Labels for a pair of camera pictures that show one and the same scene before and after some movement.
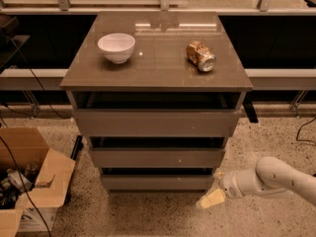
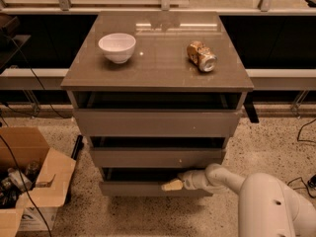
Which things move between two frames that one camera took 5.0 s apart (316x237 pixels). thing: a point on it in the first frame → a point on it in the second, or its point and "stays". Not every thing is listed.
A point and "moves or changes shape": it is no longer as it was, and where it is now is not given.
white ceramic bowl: (118, 46) stays
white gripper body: (229, 184) → (189, 183)
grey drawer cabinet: (157, 94) stays
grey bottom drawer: (157, 183) moves or changes shape
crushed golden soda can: (200, 55) stays
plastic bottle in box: (15, 178) stays
